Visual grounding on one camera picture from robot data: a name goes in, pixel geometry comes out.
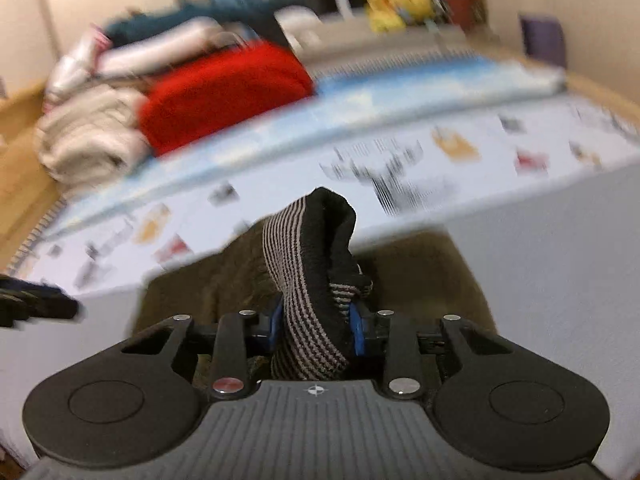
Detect teal garment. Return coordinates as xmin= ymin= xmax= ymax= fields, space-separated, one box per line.
xmin=104 ymin=1 xmax=283 ymax=48

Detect light blue blanket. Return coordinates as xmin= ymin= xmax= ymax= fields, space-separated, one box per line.
xmin=47 ymin=55 xmax=568 ymax=236

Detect white pink striped garment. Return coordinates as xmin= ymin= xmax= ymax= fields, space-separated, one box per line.
xmin=42 ymin=24 xmax=113 ymax=113

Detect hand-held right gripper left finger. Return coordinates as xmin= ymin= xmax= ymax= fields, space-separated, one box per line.
xmin=120 ymin=300 xmax=286 ymax=402

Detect purple box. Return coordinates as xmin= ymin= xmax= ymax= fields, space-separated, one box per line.
xmin=519 ymin=12 xmax=569 ymax=70

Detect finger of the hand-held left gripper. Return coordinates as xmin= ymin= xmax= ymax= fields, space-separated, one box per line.
xmin=0 ymin=274 xmax=66 ymax=300
xmin=0 ymin=296 xmax=81 ymax=330

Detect yellow plush toys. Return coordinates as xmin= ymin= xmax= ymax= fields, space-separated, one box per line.
xmin=362 ymin=0 xmax=437 ymax=35

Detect light grey folded garment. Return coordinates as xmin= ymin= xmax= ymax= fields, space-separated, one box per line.
xmin=94 ymin=16 xmax=251 ymax=77

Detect beige folded garment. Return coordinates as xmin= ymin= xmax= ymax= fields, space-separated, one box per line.
xmin=35 ymin=82 xmax=153 ymax=186

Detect white printed bed sheet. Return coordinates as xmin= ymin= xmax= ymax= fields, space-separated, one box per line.
xmin=0 ymin=95 xmax=640 ymax=480

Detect red folded garment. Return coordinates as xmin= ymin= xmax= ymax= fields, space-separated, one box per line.
xmin=137 ymin=41 xmax=317 ymax=157

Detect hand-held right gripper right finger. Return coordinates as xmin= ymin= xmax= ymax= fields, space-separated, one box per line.
xmin=348 ymin=304 xmax=514 ymax=402

